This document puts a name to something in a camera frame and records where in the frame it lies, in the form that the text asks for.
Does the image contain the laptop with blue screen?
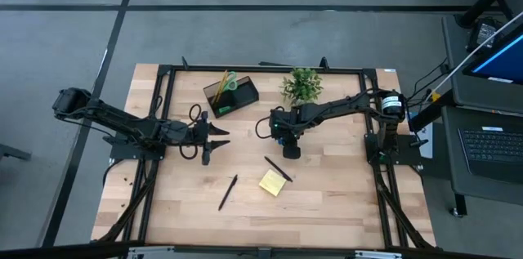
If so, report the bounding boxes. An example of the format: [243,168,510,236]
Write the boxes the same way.
[443,13,523,117]

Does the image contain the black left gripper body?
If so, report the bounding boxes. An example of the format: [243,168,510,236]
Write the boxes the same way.
[194,111,212,166]

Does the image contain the yellow sticky note pad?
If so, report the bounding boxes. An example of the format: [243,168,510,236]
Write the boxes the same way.
[258,168,288,198]

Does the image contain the black pen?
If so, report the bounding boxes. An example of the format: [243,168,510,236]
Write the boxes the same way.
[263,155,294,183]
[217,174,239,212]

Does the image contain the small green potted plant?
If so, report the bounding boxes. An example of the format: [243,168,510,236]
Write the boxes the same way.
[279,66,324,107]

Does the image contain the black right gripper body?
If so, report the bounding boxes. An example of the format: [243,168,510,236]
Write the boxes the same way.
[269,105,306,160]

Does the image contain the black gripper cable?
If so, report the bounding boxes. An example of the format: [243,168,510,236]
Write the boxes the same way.
[254,115,274,141]
[178,143,200,162]

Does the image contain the black power adapter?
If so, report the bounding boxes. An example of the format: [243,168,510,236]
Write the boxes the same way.
[465,16,506,54]

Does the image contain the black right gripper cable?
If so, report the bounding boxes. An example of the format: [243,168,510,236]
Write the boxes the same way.
[254,115,274,141]

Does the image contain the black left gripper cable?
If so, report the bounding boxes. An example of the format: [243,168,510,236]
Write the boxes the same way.
[178,143,200,162]

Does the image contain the black metal table frame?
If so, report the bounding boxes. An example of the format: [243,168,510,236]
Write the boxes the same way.
[96,56,436,252]

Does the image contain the dark grey laptop keyboard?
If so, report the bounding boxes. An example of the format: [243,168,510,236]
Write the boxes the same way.
[443,105,523,207]

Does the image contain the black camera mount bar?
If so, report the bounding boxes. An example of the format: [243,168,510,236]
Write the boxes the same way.
[0,240,523,259]

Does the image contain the black mesh desk organizer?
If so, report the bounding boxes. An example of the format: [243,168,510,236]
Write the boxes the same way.
[203,75,261,119]

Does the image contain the white cable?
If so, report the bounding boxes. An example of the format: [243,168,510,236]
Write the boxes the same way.
[424,11,523,103]

